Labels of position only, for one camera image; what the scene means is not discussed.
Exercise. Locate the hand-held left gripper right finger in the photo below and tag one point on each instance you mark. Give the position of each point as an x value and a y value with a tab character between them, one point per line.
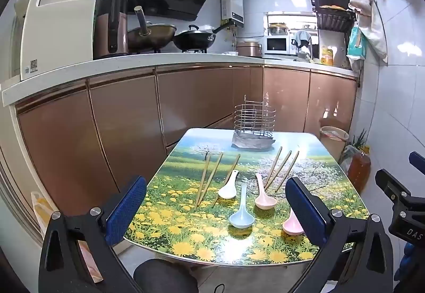
305	210

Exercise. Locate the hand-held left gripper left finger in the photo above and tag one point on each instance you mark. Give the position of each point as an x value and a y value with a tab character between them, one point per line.
128	210

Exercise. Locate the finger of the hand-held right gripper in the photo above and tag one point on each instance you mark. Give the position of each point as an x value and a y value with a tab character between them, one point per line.
418	162
391	185

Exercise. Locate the wooden chopstick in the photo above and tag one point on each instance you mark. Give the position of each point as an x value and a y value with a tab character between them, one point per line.
211	176
290	165
232	167
282	163
275	162
203	180

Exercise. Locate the person's right hand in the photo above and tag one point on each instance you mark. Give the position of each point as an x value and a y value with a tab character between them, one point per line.
413	258

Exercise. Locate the pink ceramic spoon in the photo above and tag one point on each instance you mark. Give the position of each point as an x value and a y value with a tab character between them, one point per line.
265	201
292	226

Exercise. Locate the cooking oil bottle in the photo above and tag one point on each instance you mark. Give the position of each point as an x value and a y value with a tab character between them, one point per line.
360	168

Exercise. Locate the green onions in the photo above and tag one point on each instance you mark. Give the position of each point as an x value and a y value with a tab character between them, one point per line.
360	140

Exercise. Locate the blue ceramic spoon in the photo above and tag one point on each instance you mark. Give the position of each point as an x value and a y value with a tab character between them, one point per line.
241	218

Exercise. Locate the trash bin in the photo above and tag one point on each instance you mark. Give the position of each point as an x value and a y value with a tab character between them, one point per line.
333	137

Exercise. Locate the person's dark trouser leg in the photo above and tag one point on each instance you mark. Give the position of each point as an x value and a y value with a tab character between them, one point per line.
166	276

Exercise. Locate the white ceramic spoon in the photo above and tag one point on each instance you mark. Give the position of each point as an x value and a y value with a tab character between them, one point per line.
227	191

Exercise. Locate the copper lower cabinets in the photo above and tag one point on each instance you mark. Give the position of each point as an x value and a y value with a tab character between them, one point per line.
126	120

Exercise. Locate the teal packet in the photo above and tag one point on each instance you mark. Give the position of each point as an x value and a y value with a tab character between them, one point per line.
357	45

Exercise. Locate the large white plastic bag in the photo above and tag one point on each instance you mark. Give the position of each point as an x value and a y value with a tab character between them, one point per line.
372	30

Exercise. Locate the white kitchen countertop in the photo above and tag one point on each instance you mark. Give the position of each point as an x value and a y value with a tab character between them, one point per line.
132	62

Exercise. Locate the white microwave oven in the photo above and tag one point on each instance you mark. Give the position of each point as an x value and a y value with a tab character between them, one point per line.
277	44

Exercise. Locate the grey cloth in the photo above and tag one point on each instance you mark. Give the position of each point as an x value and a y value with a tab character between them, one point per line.
302	37

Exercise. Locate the brown rice cooker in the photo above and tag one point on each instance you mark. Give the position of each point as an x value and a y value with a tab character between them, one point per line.
249	49

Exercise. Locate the brass wok with lid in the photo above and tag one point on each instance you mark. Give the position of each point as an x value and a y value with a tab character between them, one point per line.
152	37

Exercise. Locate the black wok with lid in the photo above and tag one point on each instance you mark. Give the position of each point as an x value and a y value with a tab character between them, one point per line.
194	40

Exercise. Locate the white countertop appliance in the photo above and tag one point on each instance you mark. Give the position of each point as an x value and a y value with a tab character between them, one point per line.
56	30

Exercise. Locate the white water heater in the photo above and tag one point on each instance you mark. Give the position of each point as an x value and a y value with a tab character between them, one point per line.
234	4

